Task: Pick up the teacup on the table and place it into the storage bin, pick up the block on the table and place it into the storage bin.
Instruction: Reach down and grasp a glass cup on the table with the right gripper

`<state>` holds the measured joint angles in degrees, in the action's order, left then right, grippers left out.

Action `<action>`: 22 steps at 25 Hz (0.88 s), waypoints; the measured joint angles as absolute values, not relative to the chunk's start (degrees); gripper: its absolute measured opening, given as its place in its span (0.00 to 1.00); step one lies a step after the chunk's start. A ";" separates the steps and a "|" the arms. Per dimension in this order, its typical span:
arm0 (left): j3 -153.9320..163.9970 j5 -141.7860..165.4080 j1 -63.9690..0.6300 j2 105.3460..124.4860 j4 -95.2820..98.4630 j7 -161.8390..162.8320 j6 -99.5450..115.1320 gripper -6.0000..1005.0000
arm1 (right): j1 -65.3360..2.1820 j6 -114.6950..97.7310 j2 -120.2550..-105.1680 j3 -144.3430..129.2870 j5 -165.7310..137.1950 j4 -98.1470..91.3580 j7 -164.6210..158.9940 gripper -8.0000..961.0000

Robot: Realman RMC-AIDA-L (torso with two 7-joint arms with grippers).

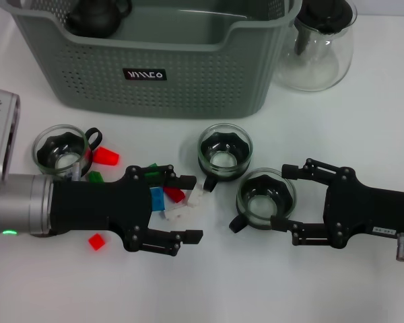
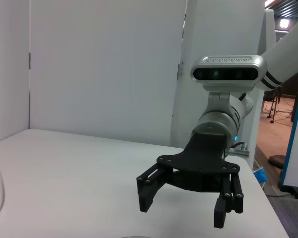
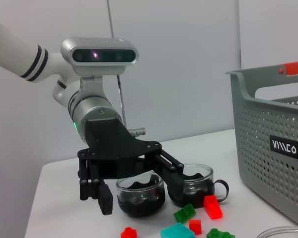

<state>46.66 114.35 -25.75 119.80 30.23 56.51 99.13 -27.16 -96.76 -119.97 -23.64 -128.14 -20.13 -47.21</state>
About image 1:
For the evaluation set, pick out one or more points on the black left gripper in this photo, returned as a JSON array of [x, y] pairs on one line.
[[87, 205]]

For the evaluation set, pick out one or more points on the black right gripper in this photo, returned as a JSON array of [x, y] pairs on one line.
[[357, 212]]

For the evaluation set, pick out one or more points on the long dark red brick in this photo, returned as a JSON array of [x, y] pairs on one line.
[[173, 194]]

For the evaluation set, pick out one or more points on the glass teacup with black holder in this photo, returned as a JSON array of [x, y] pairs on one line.
[[59, 148], [225, 151], [266, 195]]

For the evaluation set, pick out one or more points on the blue square plate brick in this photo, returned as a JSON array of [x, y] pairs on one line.
[[157, 198]]

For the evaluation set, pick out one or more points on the small red square brick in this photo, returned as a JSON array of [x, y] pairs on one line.
[[97, 241]]

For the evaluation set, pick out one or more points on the large bright red brick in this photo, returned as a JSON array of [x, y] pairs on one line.
[[106, 156]]

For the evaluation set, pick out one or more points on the long green brick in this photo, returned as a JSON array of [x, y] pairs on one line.
[[95, 176]]

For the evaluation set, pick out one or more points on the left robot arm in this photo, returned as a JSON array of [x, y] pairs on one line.
[[20, 205]]

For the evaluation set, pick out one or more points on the grey-green perforated storage bin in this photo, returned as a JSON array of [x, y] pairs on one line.
[[188, 84]]

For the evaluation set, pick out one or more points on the white brick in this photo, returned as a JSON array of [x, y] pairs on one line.
[[196, 196], [175, 213]]

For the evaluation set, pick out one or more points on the flat green brick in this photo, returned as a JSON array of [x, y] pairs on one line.
[[153, 174]]

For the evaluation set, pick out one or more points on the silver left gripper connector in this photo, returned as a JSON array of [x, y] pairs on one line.
[[74, 171]]

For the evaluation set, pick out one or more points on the glass teapot with black lid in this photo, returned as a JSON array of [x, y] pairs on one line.
[[323, 67]]

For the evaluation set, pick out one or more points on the black clay teapot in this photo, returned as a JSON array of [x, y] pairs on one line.
[[94, 20]]

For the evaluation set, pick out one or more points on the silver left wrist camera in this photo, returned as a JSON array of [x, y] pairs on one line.
[[0, 134]]

